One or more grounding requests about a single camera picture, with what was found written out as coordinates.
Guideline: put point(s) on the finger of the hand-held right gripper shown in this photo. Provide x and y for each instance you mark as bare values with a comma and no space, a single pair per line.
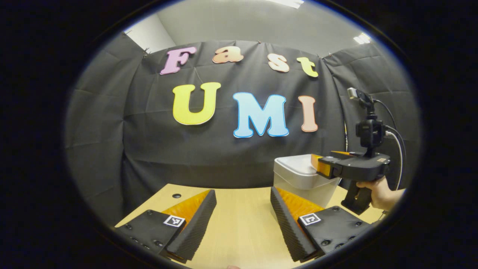
323,166
341,153

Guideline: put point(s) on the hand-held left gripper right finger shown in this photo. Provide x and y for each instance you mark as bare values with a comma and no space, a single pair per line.
289,231

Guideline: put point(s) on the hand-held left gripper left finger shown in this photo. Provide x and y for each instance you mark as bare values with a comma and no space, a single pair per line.
194,231

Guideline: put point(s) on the white desktop garbage bin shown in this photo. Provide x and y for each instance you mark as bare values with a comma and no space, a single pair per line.
295,175

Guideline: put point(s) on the wooden desktop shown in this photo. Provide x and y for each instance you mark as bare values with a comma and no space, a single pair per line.
242,224

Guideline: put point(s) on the black backdrop cloth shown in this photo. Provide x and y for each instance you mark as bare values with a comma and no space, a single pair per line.
149,157

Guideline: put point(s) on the small ceiling light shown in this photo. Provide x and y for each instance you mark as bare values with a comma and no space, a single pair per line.
362,38

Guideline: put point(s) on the long ceiling light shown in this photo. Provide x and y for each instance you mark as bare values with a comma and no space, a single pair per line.
285,3

